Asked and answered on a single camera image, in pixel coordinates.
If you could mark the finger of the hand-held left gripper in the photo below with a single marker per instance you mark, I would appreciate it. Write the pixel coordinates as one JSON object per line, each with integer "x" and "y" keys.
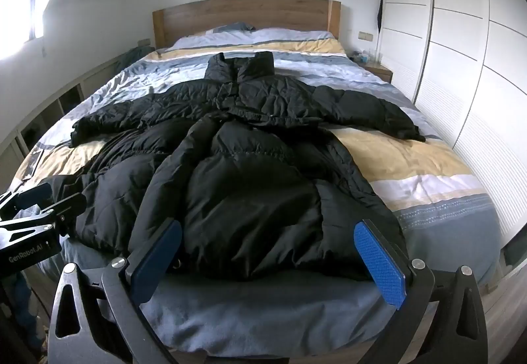
{"x": 66, "y": 207}
{"x": 35, "y": 195}

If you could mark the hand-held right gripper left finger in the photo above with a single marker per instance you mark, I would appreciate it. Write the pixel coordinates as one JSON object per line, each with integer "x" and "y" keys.
{"x": 158, "y": 259}

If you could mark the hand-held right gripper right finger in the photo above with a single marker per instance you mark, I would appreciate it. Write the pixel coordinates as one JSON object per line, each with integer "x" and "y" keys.
{"x": 381, "y": 261}

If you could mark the black puffer jacket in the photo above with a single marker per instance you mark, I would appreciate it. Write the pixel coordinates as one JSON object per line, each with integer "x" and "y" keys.
{"x": 247, "y": 183}

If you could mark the dark phone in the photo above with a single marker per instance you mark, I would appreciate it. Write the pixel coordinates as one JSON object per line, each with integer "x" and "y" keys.
{"x": 33, "y": 163}

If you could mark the person's leg in jeans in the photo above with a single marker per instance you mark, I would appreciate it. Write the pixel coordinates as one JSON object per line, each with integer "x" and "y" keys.
{"x": 24, "y": 298}

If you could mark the bed with striped duvet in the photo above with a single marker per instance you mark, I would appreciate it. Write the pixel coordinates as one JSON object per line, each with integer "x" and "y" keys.
{"x": 411, "y": 174}

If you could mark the low white shelf unit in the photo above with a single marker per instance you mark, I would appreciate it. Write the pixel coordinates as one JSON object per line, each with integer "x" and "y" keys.
{"x": 61, "y": 100}

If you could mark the blue bed sheet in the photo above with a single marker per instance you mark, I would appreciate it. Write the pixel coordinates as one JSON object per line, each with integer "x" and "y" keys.
{"x": 255, "y": 314}

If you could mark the dark green cloth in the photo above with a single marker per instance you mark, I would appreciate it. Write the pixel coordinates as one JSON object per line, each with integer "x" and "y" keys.
{"x": 131, "y": 55}

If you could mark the window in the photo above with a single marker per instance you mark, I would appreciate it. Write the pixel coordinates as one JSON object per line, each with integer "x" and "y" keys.
{"x": 24, "y": 10}

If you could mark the wooden nightstand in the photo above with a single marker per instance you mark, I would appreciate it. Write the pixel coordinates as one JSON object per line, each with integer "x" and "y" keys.
{"x": 381, "y": 69}

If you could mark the small clutter on nightstand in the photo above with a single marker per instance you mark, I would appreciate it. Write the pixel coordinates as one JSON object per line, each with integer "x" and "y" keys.
{"x": 364, "y": 56}

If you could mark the white wardrobe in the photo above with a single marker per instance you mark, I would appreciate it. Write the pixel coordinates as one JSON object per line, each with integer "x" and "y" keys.
{"x": 461, "y": 59}

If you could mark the grey-blue pillow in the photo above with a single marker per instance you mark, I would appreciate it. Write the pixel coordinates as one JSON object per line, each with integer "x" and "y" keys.
{"x": 234, "y": 27}

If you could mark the wooden bed headboard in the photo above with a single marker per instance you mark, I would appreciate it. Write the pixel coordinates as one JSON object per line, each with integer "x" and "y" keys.
{"x": 247, "y": 14}

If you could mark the wall socket plate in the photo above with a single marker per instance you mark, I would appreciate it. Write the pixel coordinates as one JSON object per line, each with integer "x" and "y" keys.
{"x": 365, "y": 35}

